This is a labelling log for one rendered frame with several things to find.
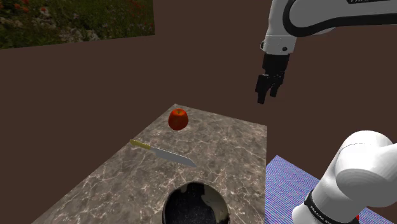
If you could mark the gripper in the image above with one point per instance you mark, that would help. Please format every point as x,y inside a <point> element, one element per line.
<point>274,65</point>

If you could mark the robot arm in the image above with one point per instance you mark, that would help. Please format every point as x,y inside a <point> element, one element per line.
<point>347,173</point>

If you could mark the red apple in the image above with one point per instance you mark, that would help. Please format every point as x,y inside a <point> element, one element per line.
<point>178,119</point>

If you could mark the blue striped robot stand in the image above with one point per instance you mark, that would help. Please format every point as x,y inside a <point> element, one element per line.
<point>285,189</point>

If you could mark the black speckled bowl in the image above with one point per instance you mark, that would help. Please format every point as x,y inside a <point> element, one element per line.
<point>189,208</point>

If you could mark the flower garden wall picture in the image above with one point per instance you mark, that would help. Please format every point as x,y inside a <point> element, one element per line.
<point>71,18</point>

